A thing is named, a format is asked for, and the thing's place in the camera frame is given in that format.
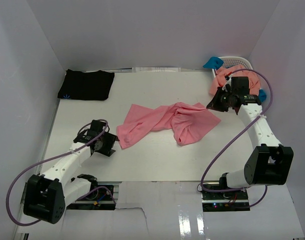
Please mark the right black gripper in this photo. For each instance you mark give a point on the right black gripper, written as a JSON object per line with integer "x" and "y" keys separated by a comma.
{"x": 214, "y": 104}

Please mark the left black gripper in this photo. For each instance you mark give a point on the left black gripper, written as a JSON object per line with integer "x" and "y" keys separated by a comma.
{"x": 110, "y": 138}

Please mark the pink t shirt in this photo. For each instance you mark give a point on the pink t shirt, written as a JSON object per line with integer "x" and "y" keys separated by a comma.
{"x": 189, "y": 123}

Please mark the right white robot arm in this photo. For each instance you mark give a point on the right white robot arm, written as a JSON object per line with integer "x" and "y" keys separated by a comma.
{"x": 270, "y": 162}

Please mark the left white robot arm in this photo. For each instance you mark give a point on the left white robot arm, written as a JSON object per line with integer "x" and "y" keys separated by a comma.
{"x": 48, "y": 194}

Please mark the blue t shirt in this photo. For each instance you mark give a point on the blue t shirt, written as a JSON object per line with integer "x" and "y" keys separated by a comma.
{"x": 220, "y": 72}

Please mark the white perforated laundry basket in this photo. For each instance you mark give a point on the white perforated laundry basket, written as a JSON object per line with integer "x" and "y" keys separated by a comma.
{"x": 230, "y": 61}

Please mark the folded black t shirt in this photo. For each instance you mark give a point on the folded black t shirt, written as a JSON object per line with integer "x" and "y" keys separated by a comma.
{"x": 86, "y": 86}

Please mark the white paper sheets at back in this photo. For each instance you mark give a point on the white paper sheets at back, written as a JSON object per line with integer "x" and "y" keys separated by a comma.
{"x": 146, "y": 70}

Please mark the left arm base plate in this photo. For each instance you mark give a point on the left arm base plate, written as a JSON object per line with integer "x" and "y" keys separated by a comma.
{"x": 99, "y": 200}

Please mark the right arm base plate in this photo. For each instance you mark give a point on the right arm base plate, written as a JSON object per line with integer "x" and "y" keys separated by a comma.
{"x": 217, "y": 202}

